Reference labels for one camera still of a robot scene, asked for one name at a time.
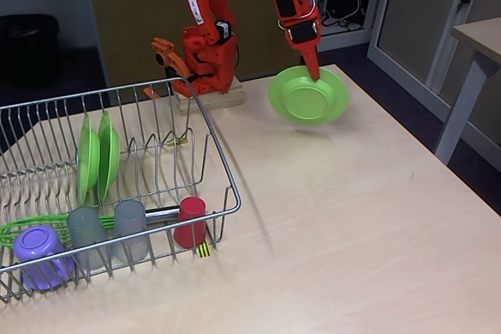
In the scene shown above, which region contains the purple plastic mug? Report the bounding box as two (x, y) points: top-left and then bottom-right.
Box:
(13, 224), (76, 291)

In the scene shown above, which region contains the wooden base block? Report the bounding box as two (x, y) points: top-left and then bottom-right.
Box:
(175, 77), (246, 117)

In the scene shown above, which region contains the red plastic cup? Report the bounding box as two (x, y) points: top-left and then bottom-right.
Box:
(172, 196), (207, 249)

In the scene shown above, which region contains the grey translucent plastic cup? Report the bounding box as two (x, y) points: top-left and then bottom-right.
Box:
(67, 206), (110, 271)
(110, 199), (150, 264)

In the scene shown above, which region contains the brown pin board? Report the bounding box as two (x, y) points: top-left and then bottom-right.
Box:
(82, 0), (307, 88)

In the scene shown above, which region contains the black trash bin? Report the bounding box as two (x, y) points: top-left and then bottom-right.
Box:
(0, 13), (60, 87)

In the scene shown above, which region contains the green whisk with metal handle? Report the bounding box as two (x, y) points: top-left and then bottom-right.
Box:
(0, 205), (181, 250)

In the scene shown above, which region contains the orange table clamp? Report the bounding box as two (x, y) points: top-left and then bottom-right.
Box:
(142, 36), (196, 100)

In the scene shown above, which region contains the white cabinet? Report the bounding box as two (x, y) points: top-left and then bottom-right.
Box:
(299, 0), (501, 143)

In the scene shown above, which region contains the metal wire dish rack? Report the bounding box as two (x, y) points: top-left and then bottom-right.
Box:
(0, 75), (243, 304)

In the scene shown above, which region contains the green plastic plate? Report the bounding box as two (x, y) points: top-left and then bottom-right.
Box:
(267, 66), (351, 127)
(96, 110), (121, 202)
(76, 113), (102, 207)

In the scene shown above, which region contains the beige side table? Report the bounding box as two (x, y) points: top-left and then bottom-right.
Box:
(434, 16), (501, 165)

